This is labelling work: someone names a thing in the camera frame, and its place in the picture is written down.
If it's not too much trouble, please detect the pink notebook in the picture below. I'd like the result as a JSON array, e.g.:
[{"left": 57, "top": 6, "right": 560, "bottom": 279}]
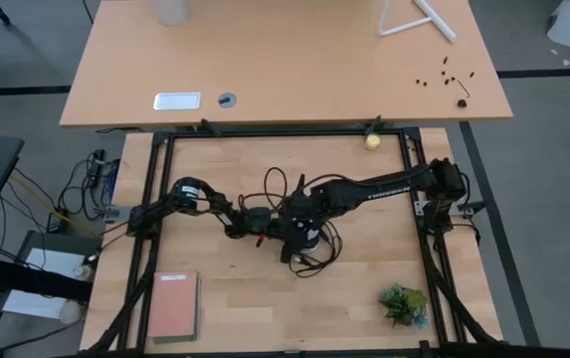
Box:
[{"left": 147, "top": 270, "right": 200, "bottom": 339}]

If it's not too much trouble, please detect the green artificial succulent plant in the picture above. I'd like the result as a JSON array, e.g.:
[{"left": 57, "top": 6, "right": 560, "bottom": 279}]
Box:
[{"left": 377, "top": 281, "right": 430, "bottom": 330}]

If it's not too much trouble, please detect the silver rectangular desk plate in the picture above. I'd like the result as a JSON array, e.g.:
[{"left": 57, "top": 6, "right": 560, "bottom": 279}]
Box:
[{"left": 152, "top": 91, "right": 202, "bottom": 111}]

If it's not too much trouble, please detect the orange wooden desk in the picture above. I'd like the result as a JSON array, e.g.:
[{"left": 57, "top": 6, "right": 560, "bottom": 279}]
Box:
[{"left": 59, "top": 0, "right": 514, "bottom": 129}]

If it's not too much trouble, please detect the black power adapter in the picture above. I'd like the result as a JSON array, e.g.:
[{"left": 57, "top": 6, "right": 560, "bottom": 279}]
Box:
[{"left": 47, "top": 211, "right": 70, "bottom": 235}]

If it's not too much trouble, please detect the white paper sheet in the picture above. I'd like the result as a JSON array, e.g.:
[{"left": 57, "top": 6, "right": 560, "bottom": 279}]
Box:
[{"left": 1, "top": 247, "right": 90, "bottom": 320}]

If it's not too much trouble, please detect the translucent plastic cup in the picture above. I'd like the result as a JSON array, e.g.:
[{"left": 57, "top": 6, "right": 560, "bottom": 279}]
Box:
[{"left": 150, "top": 0, "right": 190, "bottom": 27}]

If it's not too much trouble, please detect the white triangular tube stand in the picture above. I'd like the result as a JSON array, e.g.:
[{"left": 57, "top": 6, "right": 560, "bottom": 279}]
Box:
[{"left": 376, "top": 0, "right": 459, "bottom": 43}]

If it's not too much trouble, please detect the black metal beam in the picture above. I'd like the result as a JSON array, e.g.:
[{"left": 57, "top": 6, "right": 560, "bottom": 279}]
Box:
[{"left": 0, "top": 251, "right": 95, "bottom": 303}]

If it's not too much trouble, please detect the black left wrist camera cable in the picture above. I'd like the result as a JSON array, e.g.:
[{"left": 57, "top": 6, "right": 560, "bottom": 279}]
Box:
[{"left": 238, "top": 166, "right": 289, "bottom": 216}]

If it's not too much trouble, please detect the black aluminium table frame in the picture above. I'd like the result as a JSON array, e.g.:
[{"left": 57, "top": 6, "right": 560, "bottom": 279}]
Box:
[{"left": 83, "top": 126, "right": 507, "bottom": 358}]

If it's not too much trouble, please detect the black frame clamp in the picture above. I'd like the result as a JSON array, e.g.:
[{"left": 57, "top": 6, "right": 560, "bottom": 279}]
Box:
[
  {"left": 363, "top": 114, "right": 383, "bottom": 136},
  {"left": 199, "top": 117, "right": 222, "bottom": 138}
]

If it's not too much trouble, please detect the blue cable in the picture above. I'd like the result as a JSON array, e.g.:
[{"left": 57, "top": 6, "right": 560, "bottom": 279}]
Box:
[{"left": 103, "top": 158, "right": 121, "bottom": 201}]

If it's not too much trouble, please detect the black floor cable tangle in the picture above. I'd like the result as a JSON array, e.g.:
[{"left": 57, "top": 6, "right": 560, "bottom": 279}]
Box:
[{"left": 57, "top": 148, "right": 116, "bottom": 223}]

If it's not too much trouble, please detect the yellow floor cable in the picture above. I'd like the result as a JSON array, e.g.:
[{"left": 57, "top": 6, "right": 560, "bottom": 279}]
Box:
[{"left": 10, "top": 176, "right": 96, "bottom": 236}]

